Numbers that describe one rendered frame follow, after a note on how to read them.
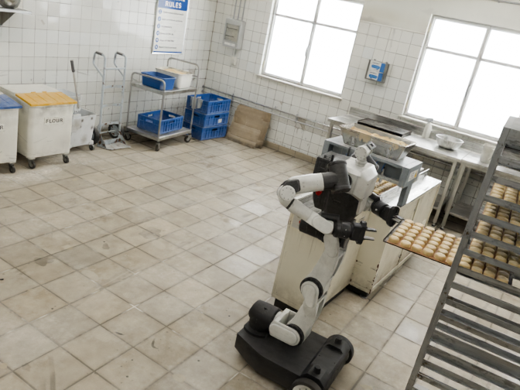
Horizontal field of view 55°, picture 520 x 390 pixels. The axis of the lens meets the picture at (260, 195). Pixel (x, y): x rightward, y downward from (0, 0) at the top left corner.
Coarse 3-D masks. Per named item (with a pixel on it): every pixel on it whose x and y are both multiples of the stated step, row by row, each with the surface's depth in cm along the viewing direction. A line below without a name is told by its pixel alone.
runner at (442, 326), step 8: (440, 328) 287; (448, 328) 286; (456, 336) 282; (464, 336) 282; (472, 336) 280; (480, 344) 279; (488, 344) 277; (496, 352) 275; (504, 352) 274; (512, 360) 271
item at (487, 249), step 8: (472, 240) 248; (472, 248) 232; (480, 248) 237; (488, 248) 236; (496, 248) 244; (488, 256) 229; (496, 256) 229; (504, 256) 232; (512, 256) 233; (512, 264) 225
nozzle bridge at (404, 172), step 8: (328, 144) 403; (336, 144) 399; (344, 144) 401; (344, 152) 406; (352, 152) 402; (376, 160) 392; (384, 160) 379; (392, 160) 382; (400, 160) 387; (408, 160) 392; (416, 160) 398; (392, 168) 386; (400, 168) 374; (408, 168) 370; (416, 168) 386; (384, 176) 386; (392, 176) 387; (400, 176) 375; (408, 176) 374; (416, 176) 396; (400, 184) 376; (408, 184) 383; (408, 192) 391; (400, 200) 389
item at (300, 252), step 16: (288, 224) 357; (288, 240) 359; (304, 240) 351; (288, 256) 362; (304, 256) 354; (352, 256) 397; (288, 272) 365; (304, 272) 357; (336, 272) 378; (288, 288) 368; (336, 288) 392; (288, 304) 371
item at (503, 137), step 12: (504, 132) 208; (504, 144) 209; (492, 156) 213; (492, 168) 214; (480, 192) 218; (480, 204) 220; (468, 228) 224; (456, 252) 229; (456, 264) 231; (444, 288) 236; (444, 300) 237; (432, 324) 243; (420, 348) 248; (420, 360) 250; (408, 384) 256
